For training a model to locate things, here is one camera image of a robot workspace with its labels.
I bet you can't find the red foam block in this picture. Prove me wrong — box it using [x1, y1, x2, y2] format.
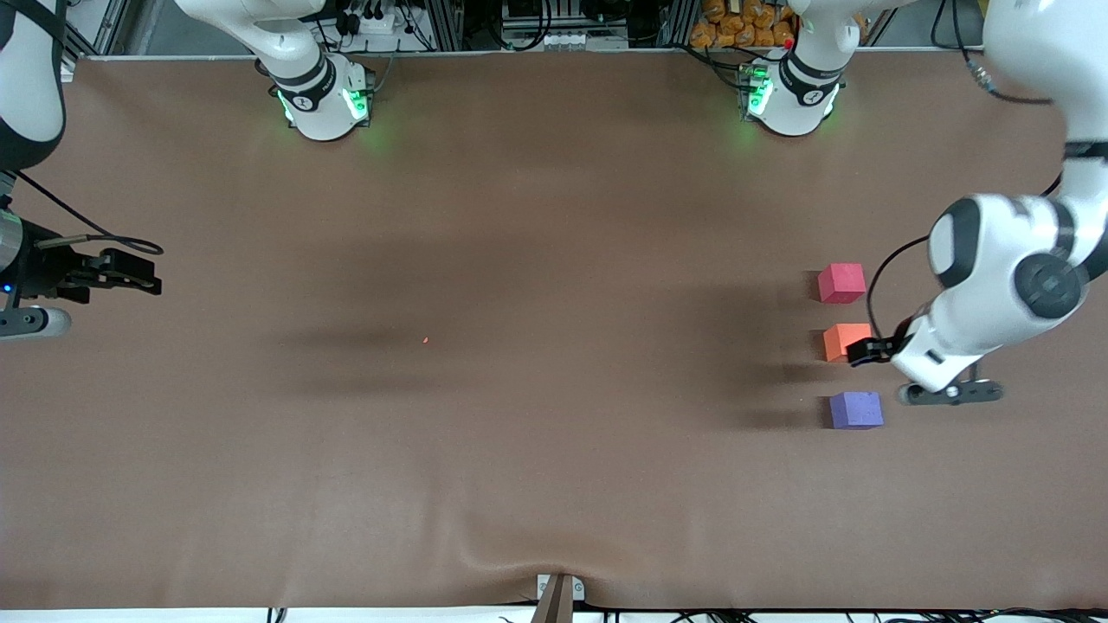
[817, 263, 866, 305]

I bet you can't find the small lit electronics box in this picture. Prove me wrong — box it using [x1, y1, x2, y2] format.
[342, 67, 376, 124]
[738, 62, 774, 120]

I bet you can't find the white power strip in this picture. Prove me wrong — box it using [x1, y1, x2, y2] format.
[342, 0, 409, 37]

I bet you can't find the orange foam block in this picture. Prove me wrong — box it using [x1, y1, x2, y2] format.
[822, 323, 875, 363]

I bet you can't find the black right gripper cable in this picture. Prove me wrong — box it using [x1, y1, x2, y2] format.
[13, 169, 165, 258]

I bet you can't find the purple foam block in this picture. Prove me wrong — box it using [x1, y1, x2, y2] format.
[829, 391, 885, 430]

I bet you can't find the large table cover sheet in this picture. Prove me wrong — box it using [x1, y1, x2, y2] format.
[0, 50, 1108, 611]

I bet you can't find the white connector block row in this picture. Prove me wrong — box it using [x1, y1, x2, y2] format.
[502, 30, 629, 51]

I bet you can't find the aluminium frame post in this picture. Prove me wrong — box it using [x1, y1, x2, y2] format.
[658, 0, 699, 49]
[417, 0, 465, 51]

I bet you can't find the pile of orange objects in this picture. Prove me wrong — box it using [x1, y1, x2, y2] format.
[690, 0, 797, 50]

